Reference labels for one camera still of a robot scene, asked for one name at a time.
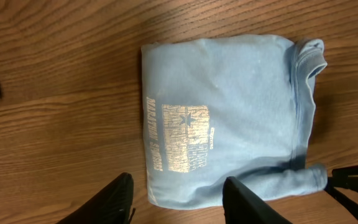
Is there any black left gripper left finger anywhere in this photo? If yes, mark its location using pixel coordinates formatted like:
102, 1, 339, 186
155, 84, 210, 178
58, 172, 134, 224

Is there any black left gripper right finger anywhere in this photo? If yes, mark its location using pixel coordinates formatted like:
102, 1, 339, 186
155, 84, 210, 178
223, 176, 291, 224

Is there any light blue printed t-shirt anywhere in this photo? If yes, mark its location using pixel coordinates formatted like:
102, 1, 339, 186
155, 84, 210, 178
141, 35, 328, 210

